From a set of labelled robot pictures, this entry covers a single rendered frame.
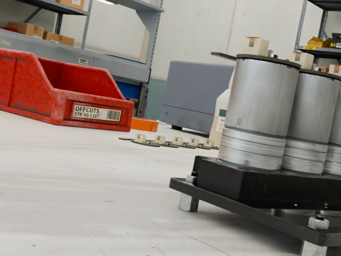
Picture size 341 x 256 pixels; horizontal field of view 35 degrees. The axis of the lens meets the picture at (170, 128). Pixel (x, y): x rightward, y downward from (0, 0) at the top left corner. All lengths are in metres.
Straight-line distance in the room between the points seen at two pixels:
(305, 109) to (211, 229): 0.07
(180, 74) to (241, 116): 0.54
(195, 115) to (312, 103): 0.49
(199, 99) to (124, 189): 0.48
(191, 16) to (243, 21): 0.71
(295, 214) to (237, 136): 0.04
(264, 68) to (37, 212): 0.09
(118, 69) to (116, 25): 2.92
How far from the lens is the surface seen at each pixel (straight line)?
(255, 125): 0.20
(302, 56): 0.22
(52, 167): 0.25
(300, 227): 0.17
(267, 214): 0.17
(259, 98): 0.20
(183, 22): 6.31
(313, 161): 0.22
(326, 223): 0.17
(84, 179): 0.24
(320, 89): 0.22
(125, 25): 6.30
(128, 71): 3.36
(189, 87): 0.72
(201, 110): 0.70
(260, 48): 0.20
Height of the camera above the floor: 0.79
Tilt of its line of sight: 3 degrees down
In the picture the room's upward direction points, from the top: 10 degrees clockwise
